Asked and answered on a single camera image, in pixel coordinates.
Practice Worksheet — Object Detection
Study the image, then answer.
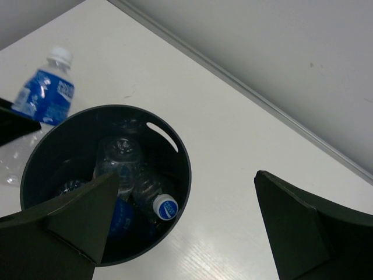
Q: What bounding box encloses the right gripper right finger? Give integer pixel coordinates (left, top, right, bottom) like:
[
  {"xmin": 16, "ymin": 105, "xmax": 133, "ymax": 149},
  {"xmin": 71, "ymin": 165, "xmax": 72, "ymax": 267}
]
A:
[{"xmin": 254, "ymin": 171, "xmax": 372, "ymax": 279}]

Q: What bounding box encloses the dark grey plastic bin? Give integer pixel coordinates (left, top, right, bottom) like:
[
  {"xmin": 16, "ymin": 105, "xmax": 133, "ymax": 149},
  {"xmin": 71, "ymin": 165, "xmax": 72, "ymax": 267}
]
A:
[{"xmin": 20, "ymin": 105, "xmax": 192, "ymax": 267}]

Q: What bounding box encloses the left aluminium frame rail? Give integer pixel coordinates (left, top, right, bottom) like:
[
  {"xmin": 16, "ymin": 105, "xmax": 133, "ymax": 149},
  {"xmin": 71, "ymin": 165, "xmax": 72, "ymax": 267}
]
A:
[{"xmin": 110, "ymin": 1, "xmax": 372, "ymax": 184}]

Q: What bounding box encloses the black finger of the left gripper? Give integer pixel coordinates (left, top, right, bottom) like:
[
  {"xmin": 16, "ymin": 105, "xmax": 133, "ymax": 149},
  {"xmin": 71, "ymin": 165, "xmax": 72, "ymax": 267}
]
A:
[{"xmin": 0, "ymin": 99, "xmax": 41, "ymax": 146}]

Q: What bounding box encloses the blue label bottle blue cap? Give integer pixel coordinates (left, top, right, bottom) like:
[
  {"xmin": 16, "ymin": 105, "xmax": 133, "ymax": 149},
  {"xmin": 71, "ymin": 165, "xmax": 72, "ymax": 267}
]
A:
[{"xmin": 107, "ymin": 198, "xmax": 157, "ymax": 242}]

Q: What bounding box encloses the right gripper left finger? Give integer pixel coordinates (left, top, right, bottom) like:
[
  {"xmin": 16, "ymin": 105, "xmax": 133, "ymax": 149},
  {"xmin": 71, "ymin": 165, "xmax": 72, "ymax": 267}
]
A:
[{"xmin": 1, "ymin": 173, "xmax": 119, "ymax": 279}]

